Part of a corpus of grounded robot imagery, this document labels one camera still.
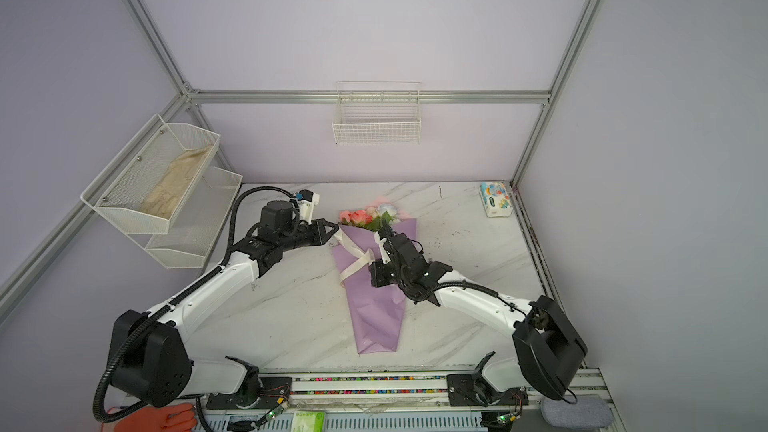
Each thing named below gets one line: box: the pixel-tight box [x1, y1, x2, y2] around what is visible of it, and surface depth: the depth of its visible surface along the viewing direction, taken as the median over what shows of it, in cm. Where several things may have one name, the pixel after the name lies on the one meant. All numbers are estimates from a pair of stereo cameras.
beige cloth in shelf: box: [140, 145, 213, 219], surface depth 80 cm
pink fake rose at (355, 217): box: [339, 210, 373, 225], surface depth 106 cm
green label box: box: [291, 411, 326, 432], surface depth 70 cm
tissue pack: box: [479, 181, 514, 218], surface depth 112 cm
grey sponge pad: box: [540, 394, 614, 430], surface depth 70 cm
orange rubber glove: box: [114, 403, 197, 432], surface depth 70 cm
